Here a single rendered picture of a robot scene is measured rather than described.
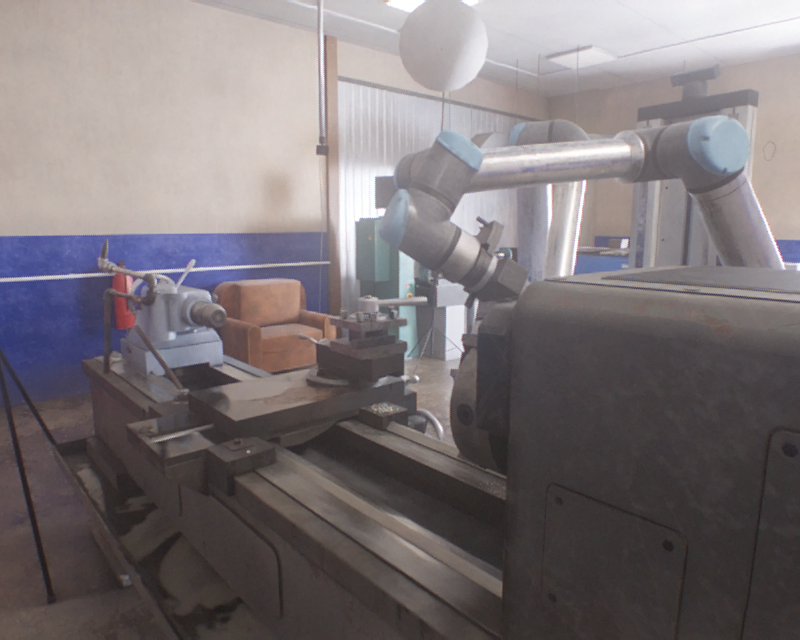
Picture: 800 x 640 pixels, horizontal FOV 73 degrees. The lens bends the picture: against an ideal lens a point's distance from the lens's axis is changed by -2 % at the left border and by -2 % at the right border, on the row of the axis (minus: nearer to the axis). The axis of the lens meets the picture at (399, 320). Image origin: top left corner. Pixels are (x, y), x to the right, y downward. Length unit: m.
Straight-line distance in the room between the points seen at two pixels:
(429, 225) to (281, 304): 4.62
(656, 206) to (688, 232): 0.13
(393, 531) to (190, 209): 4.71
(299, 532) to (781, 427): 0.85
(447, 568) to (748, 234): 0.91
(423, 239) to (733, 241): 0.71
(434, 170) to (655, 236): 1.16
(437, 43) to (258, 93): 1.95
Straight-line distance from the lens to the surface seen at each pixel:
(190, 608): 1.73
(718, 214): 1.34
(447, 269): 0.95
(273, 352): 5.12
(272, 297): 5.44
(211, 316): 2.01
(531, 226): 1.87
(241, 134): 5.83
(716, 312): 0.59
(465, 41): 4.97
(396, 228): 0.92
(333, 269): 6.25
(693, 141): 1.27
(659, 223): 2.00
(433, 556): 1.05
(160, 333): 2.21
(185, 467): 1.44
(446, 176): 0.94
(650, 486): 0.64
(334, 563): 1.08
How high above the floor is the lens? 1.40
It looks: 10 degrees down
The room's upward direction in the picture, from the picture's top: straight up
